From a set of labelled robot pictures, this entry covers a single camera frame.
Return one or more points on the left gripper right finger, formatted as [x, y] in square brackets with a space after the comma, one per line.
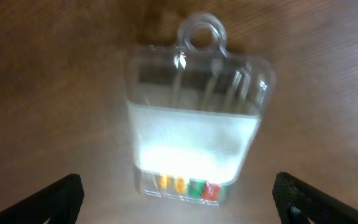
[298, 202]

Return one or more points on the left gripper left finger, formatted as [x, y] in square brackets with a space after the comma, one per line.
[59, 202]

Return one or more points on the clear case coloured screwdriver bits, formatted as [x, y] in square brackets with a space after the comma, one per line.
[194, 110]

